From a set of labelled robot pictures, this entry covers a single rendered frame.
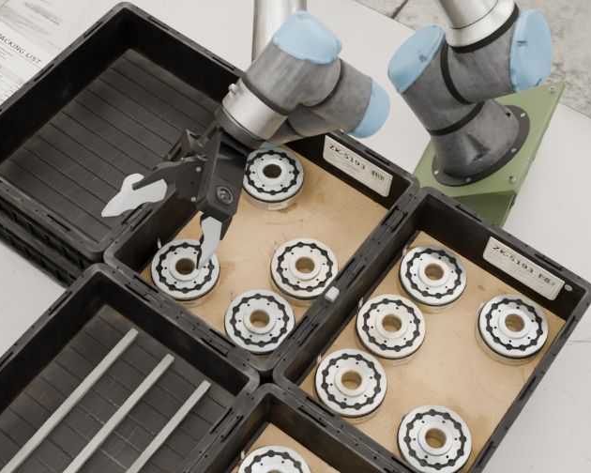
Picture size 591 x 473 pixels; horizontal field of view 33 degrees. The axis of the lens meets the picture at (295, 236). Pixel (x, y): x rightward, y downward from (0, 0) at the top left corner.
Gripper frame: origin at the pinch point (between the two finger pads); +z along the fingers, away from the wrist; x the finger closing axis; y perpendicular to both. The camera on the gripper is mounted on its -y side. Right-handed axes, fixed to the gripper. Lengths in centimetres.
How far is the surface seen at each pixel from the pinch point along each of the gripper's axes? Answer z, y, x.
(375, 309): -6.6, 5.2, -36.5
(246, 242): 0.9, 21.0, -21.1
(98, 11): -1, 84, 4
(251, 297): 3.5, 9.9, -21.8
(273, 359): 3.3, -5.3, -22.0
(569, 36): -57, 148, -125
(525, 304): -21, 2, -54
